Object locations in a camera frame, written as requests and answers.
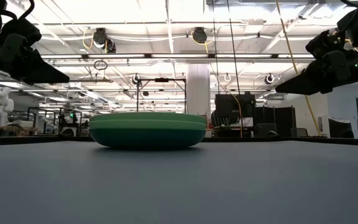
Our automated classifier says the black ceiling cable reel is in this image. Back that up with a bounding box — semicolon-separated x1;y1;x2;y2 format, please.
193;27;208;44
92;27;117;54

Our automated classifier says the black office chair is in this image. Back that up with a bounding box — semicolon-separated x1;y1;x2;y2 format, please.
328;117;356;139

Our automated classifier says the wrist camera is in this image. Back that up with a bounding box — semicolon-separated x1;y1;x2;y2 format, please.
305;29;343;58
1;18;42;47

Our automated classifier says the black monitor cabinet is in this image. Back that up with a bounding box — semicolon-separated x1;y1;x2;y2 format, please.
214;93;257;138

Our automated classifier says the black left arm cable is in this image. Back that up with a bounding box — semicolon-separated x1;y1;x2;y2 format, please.
0;0;36;22

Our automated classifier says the black frame stand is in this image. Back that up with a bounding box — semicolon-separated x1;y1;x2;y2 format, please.
136;77;188;113

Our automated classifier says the white robot figure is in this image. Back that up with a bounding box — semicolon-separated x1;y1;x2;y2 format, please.
0;86;15;127

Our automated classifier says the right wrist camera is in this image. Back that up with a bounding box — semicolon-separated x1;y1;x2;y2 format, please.
305;29;343;58

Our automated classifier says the black partition panel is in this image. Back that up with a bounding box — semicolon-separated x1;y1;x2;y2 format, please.
255;105;297;138

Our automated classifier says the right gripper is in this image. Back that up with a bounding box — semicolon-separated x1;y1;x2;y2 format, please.
275;46;358;96

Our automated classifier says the large dark green plate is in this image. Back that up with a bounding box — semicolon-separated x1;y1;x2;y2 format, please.
89;128;207;149

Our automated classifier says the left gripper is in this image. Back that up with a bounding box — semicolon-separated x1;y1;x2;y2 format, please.
0;32;70;84

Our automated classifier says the white building column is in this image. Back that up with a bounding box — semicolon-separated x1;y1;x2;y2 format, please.
186;63;211;124

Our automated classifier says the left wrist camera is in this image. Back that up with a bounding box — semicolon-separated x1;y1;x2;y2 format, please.
1;18;42;47

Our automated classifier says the black hanging cable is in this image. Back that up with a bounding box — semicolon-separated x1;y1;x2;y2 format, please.
227;0;244;138
211;0;220;94

